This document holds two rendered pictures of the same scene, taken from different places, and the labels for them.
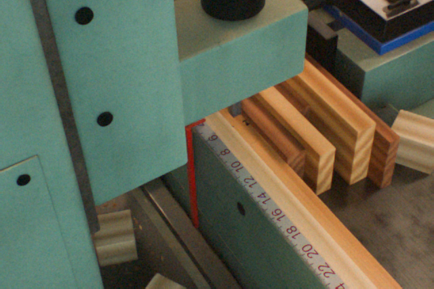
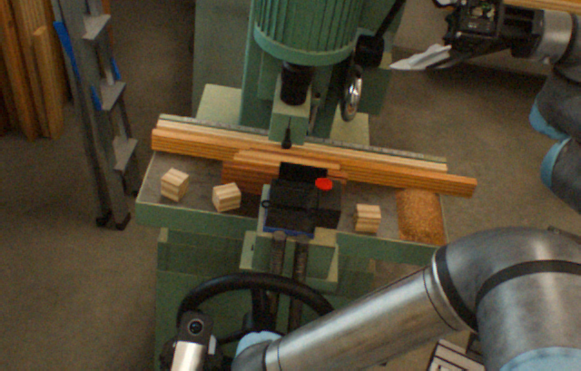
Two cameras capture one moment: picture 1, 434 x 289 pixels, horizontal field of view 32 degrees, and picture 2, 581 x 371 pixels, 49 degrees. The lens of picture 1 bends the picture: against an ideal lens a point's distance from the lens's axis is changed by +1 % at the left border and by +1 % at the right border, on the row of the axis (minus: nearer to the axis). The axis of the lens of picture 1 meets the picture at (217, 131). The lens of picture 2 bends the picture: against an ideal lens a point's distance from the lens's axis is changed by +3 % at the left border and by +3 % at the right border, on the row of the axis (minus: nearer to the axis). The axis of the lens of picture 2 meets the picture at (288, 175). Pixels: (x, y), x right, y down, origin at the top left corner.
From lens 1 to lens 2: 1.34 m
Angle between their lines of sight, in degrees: 76
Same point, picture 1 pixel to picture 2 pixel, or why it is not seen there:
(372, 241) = (204, 168)
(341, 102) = (252, 159)
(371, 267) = (191, 138)
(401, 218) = (204, 180)
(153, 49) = not seen: hidden behind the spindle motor
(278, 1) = (283, 108)
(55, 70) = not seen: hidden behind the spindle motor
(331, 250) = (204, 130)
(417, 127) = (227, 190)
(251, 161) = (257, 138)
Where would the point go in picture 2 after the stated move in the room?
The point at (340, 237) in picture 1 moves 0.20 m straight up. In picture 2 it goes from (207, 140) to (213, 53)
